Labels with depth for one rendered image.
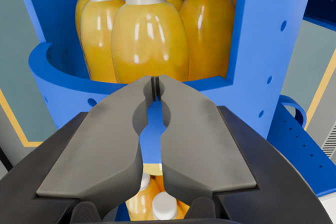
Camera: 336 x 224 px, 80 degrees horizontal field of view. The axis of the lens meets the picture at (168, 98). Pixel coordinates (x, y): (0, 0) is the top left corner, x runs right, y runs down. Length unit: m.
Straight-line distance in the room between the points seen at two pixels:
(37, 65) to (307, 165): 0.75
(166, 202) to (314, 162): 0.54
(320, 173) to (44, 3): 0.76
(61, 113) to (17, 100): 1.79
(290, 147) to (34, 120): 1.83
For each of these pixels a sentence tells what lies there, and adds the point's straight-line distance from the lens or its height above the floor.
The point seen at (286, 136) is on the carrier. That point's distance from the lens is 0.86.
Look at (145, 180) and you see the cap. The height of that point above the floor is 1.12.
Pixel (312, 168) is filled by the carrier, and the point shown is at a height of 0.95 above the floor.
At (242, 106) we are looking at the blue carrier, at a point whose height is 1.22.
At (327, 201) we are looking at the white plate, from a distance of 0.76.
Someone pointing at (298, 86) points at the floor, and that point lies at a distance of 1.85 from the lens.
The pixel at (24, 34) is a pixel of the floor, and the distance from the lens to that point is 1.66.
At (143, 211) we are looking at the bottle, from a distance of 0.43.
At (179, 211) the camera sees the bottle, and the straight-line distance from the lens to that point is 0.39.
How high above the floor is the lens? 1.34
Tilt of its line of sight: 57 degrees down
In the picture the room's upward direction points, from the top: 179 degrees clockwise
